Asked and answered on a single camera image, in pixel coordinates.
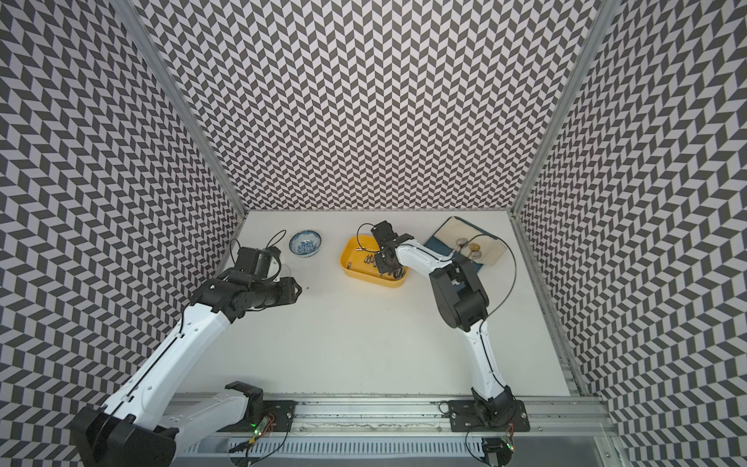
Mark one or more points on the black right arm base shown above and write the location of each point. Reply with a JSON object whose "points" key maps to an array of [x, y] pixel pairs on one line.
{"points": [[495, 414]]}

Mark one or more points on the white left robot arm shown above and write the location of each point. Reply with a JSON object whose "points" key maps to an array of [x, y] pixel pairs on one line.
{"points": [[131, 428]]}

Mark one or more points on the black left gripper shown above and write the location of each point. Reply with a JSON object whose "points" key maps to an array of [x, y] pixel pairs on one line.
{"points": [[289, 295]]}

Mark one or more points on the gold spoon green handle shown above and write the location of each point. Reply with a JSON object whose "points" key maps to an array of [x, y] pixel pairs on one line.
{"points": [[474, 247]]}

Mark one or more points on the aluminium corner post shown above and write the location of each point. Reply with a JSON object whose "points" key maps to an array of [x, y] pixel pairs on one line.
{"points": [[590, 47], [142, 40]]}

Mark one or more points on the blue patterned ceramic bowl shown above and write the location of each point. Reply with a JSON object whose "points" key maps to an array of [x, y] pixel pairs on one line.
{"points": [[305, 243]]}

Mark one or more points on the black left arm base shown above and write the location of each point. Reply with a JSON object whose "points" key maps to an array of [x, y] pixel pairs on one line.
{"points": [[258, 407]]}

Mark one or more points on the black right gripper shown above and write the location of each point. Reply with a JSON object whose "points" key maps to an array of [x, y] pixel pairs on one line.
{"points": [[382, 267]]}

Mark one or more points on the aluminium front rail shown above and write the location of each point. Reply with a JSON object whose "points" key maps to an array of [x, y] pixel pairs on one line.
{"points": [[359, 416]]}

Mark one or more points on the clear drinking glass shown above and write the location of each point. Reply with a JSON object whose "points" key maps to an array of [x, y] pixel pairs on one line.
{"points": [[278, 270]]}

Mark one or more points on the yellow plastic storage box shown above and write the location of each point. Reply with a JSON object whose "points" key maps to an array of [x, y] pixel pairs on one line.
{"points": [[356, 249]]}

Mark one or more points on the aluminium corner post right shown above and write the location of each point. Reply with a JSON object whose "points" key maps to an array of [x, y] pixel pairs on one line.
{"points": [[590, 47]]}

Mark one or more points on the aluminium corner post left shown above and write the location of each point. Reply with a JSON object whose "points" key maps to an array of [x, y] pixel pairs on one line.
{"points": [[142, 40]]}

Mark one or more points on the beige cloth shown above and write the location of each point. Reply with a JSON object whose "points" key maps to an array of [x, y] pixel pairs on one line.
{"points": [[478, 242]]}

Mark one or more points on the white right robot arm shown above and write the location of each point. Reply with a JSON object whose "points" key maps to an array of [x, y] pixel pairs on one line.
{"points": [[462, 303]]}

